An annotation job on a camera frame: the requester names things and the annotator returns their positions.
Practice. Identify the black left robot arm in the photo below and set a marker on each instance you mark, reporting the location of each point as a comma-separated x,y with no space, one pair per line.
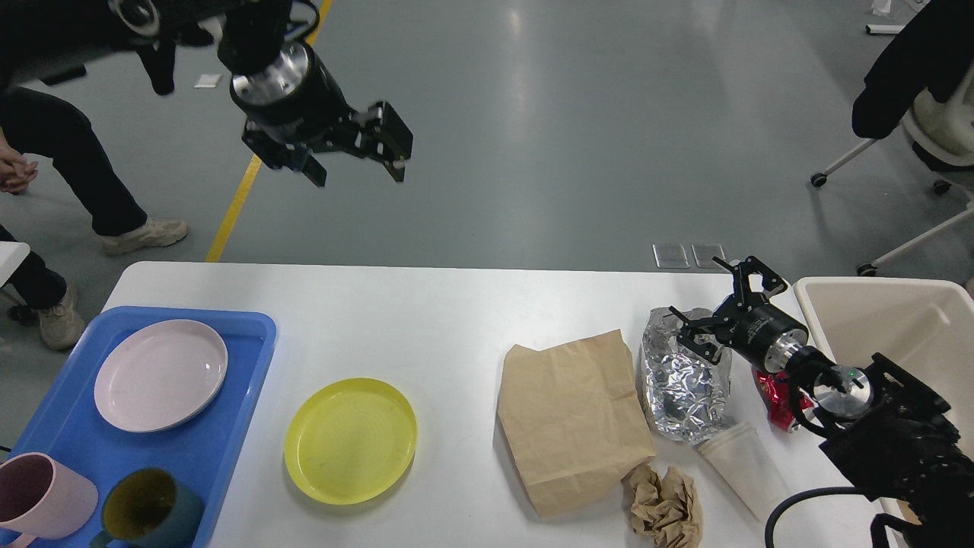
53,41

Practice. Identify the yellow plate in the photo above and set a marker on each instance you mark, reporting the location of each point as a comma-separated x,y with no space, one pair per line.
351,441

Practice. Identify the blue plastic tray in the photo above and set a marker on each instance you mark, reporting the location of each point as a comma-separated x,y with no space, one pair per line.
200,453

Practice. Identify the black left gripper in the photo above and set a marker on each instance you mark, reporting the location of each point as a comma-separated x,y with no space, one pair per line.
295,110

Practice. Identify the pink mug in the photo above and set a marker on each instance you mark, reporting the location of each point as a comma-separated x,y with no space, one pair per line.
44,499

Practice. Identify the white office chair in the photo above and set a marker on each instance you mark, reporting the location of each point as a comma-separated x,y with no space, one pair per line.
943,132

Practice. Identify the crumpled brown paper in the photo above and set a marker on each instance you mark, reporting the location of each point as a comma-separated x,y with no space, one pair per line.
665,508

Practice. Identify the pink plate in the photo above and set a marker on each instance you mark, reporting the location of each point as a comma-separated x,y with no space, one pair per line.
161,376

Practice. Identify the crumpled aluminium foil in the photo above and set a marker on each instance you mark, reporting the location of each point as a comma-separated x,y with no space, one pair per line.
684,396

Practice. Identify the white paper cup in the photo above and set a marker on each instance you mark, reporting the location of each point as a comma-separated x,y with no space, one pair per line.
741,459

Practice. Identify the brown paper bag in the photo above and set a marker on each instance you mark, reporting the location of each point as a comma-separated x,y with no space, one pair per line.
573,421

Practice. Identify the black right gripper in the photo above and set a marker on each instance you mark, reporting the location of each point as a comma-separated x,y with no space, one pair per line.
762,333

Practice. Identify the red snack wrapper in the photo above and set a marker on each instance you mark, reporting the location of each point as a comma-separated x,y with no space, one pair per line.
774,391

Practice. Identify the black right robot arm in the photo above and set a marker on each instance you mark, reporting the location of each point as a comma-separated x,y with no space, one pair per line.
885,430

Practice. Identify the silver floor socket plates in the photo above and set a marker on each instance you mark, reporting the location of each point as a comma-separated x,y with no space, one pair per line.
678,256

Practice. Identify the dark teal mug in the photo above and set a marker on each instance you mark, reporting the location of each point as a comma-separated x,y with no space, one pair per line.
150,508

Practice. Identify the cream plastic bin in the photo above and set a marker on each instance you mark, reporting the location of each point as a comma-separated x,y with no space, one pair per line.
925,326

